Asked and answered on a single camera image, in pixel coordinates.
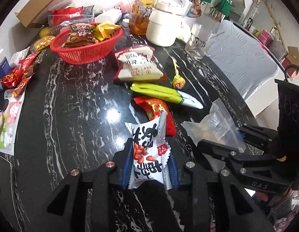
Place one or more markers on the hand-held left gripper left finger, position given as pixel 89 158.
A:
pixel 126 166

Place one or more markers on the red cartoon candy packet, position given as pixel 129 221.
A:
pixel 152 107

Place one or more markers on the yellow lemon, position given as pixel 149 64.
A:
pixel 45 32

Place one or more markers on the cardboard box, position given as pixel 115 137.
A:
pixel 40 4

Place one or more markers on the colourful printed tote bag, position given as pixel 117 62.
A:
pixel 195 8

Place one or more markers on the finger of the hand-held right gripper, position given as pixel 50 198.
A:
pixel 217 149
pixel 260 136

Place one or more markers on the white patterned packet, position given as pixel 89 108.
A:
pixel 19 56

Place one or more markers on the white peanut snack packet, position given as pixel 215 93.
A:
pixel 147 149

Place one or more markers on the printed leaflet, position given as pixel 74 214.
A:
pixel 8 125

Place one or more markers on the red plastic basket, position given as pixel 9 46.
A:
pixel 84 53

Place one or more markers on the green white packet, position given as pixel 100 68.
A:
pixel 161 93

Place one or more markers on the white power adapter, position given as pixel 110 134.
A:
pixel 126 21

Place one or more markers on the brown snack packet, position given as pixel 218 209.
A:
pixel 80 33

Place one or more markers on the pink panda cup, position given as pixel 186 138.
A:
pixel 121 6

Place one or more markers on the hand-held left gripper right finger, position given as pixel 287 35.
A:
pixel 174 174

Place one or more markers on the clear zip bag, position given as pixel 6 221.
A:
pixel 217 125

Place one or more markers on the lollipop with yellow stick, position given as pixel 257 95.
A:
pixel 178 82

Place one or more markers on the red sealed food packet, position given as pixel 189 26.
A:
pixel 67 13

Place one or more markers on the red sachet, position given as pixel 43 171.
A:
pixel 27 64

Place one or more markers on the large white maroon bag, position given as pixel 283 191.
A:
pixel 139 65

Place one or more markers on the white tissue roll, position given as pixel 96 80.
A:
pixel 108 16

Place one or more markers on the clear plastic tray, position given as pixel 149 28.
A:
pixel 86 17

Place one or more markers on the white insulated jug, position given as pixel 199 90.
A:
pixel 164 26

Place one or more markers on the yellow snack packet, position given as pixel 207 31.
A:
pixel 106 30

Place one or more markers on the glass mug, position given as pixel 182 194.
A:
pixel 200 41

